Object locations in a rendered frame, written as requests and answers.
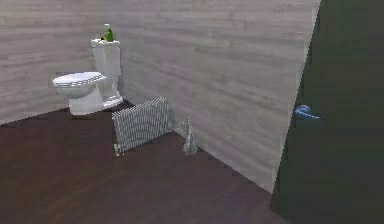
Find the grey toilet brush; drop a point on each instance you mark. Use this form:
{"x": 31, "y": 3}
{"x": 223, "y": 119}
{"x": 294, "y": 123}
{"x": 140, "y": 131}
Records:
{"x": 189, "y": 143}

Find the green spray bottle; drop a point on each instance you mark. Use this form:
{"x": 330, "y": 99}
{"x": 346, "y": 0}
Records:
{"x": 107, "y": 34}

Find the grey ribbed radiator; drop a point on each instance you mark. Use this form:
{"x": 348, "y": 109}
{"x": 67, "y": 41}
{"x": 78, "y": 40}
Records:
{"x": 141, "y": 124}

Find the white toilet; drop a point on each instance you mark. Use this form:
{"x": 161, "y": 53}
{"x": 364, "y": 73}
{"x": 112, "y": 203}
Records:
{"x": 100, "y": 78}

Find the dark green room door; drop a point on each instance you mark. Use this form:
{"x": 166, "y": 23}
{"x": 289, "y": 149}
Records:
{"x": 346, "y": 133}

